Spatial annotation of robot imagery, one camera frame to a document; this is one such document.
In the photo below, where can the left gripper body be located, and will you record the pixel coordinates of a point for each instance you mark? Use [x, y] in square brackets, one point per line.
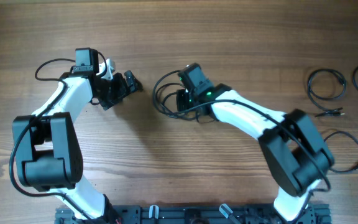
[124, 86]

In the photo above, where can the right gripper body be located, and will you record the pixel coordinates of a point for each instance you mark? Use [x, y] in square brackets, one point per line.
[181, 101]

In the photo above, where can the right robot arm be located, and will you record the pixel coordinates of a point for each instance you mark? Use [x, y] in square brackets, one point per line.
[296, 155]

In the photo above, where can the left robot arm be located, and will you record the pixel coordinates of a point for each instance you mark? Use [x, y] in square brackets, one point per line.
[46, 159]

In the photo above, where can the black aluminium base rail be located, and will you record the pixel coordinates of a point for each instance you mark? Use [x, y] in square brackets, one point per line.
[251, 213]

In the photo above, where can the right grey rail clip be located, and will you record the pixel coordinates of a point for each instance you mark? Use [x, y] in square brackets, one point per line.
[225, 210]

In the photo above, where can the grey rail clip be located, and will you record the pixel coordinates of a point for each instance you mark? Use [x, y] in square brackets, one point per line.
[154, 212]
[225, 210]

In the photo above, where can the left grey rail clip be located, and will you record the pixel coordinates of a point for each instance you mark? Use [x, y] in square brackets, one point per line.
[154, 212]

